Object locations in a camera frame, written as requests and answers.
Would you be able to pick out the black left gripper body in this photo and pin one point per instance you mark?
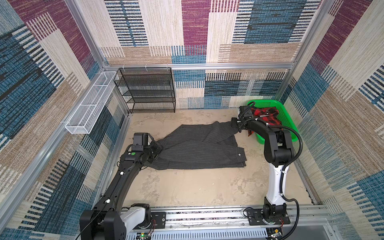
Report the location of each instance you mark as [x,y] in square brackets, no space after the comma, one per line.
[152,151]

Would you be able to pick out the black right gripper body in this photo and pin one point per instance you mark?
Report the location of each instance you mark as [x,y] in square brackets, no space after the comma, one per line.
[236,123]

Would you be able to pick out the green plastic basket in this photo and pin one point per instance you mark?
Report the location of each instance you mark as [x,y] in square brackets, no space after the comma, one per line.
[283,116]

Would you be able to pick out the dark grey striped shirt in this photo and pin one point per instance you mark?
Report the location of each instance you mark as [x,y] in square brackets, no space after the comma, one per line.
[193,147]

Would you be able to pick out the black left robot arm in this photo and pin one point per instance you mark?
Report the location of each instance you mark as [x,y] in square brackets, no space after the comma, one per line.
[107,220]

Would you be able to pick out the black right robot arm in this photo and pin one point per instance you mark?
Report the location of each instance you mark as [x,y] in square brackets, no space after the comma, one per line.
[283,145]

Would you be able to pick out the red black plaid shirt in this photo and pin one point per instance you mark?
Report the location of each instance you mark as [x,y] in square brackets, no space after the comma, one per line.
[268,115]

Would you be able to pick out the black wire shelf rack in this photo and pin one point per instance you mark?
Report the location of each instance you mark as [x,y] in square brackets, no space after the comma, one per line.
[147,90]

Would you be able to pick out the white wire mesh tray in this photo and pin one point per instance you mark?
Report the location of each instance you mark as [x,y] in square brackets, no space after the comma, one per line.
[87,113]

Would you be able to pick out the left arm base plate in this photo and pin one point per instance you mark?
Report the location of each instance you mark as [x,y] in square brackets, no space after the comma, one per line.
[158,221]

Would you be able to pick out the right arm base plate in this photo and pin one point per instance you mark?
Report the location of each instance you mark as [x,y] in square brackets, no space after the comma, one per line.
[257,217]

